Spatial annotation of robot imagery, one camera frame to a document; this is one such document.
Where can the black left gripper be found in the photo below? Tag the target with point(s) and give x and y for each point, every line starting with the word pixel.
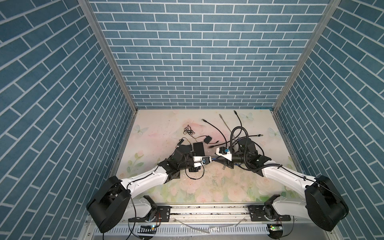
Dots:
pixel 191 154

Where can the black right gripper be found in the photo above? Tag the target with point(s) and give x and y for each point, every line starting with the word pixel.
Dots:
pixel 228 163

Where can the black network switch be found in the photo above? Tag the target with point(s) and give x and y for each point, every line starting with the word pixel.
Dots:
pixel 183 150
pixel 198 149

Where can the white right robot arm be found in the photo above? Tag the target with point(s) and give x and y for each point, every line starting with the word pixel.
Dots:
pixel 319 199

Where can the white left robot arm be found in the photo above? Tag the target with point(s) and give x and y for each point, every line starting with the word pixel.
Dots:
pixel 109 204

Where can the black power adapter right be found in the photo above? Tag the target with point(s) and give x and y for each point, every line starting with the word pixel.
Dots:
pixel 207 139

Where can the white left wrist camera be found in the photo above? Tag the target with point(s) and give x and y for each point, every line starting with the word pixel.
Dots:
pixel 201 161

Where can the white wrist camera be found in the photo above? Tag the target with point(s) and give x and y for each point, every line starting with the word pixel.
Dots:
pixel 225 153
pixel 201 161

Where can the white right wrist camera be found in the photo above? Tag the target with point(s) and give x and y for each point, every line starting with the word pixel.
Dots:
pixel 225 153

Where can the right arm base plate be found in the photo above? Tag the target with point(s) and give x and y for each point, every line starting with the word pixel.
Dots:
pixel 260 213

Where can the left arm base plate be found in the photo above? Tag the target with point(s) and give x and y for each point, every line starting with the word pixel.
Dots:
pixel 149 214

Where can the aluminium front rail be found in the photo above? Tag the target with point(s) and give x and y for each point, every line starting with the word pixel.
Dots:
pixel 215 212

